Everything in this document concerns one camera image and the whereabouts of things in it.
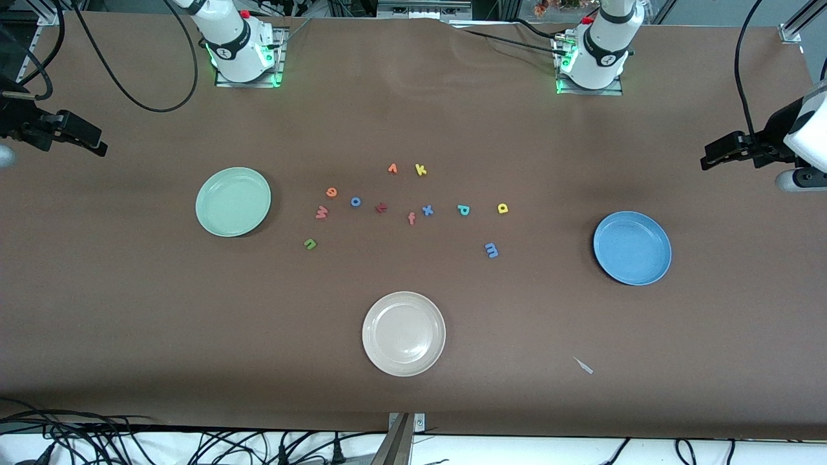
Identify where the beige plate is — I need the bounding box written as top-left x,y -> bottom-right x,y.
362,291 -> 446,377

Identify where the black looped cable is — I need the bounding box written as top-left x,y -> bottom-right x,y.
187,430 -> 275,465

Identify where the aluminium table edge rail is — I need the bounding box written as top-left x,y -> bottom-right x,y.
14,25 -> 41,85

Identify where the brown table cover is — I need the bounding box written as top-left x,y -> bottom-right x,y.
0,12 -> 827,441

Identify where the blue plate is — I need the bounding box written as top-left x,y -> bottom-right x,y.
593,211 -> 673,287

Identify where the orange brown background object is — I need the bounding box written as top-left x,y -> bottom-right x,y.
533,0 -> 582,17

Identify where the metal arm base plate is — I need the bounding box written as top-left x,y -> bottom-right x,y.
215,26 -> 286,88
554,36 -> 624,96

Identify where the black cable tangle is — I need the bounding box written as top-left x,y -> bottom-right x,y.
0,397 -> 159,465

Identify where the green plate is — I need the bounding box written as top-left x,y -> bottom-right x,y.
196,167 -> 272,238

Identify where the grey metal beam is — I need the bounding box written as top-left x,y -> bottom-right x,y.
372,413 -> 414,465

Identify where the aluminium frame profile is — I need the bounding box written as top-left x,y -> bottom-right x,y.
779,0 -> 827,45
36,0 -> 73,26

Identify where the silver metal profile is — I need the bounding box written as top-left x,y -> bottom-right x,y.
378,0 -> 472,20

